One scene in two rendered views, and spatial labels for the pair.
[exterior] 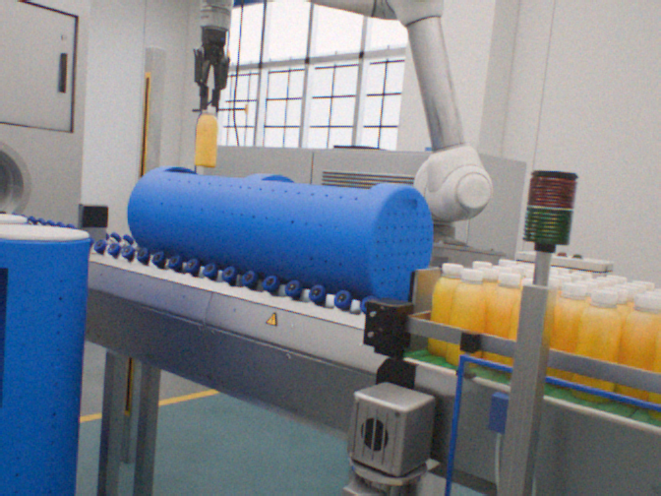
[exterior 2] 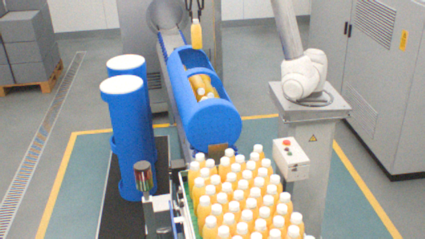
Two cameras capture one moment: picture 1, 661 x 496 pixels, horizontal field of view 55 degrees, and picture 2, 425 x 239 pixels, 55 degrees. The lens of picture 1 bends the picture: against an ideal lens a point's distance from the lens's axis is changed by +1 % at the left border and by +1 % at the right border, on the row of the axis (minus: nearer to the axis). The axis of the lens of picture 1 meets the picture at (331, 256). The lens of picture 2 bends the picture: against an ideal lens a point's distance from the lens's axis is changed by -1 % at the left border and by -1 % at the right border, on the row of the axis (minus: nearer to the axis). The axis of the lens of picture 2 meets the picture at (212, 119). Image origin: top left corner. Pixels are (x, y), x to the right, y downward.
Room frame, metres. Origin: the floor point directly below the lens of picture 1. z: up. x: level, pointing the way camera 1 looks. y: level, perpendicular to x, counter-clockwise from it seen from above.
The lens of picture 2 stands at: (0.17, -1.31, 2.13)
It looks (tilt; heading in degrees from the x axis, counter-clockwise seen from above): 30 degrees down; 42
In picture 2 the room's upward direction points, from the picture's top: 2 degrees counter-clockwise
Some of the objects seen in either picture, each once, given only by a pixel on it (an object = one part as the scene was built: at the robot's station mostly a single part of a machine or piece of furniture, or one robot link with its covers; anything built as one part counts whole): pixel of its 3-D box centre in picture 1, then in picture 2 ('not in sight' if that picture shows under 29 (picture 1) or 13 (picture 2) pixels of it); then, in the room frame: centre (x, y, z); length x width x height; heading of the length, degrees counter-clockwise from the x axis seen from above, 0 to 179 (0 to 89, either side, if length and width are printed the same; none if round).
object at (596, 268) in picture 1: (562, 277); (289, 158); (1.52, -0.55, 1.05); 0.20 x 0.10 x 0.10; 52
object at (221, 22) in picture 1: (214, 21); not in sight; (1.97, 0.41, 1.67); 0.09 x 0.09 x 0.06
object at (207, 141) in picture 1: (207, 140); (196, 35); (1.97, 0.41, 1.32); 0.07 x 0.07 x 0.17
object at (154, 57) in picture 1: (143, 260); (218, 63); (2.59, 0.77, 0.85); 0.06 x 0.06 x 1.70; 52
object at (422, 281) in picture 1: (422, 295); (218, 153); (1.42, -0.21, 0.99); 0.10 x 0.02 x 0.12; 142
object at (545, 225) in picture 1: (547, 225); (144, 181); (0.90, -0.30, 1.18); 0.06 x 0.06 x 0.05
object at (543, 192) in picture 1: (552, 193); (143, 171); (0.90, -0.30, 1.23); 0.06 x 0.06 x 0.04
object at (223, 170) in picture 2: not in sight; (225, 176); (1.30, -0.35, 0.98); 0.07 x 0.07 x 0.17
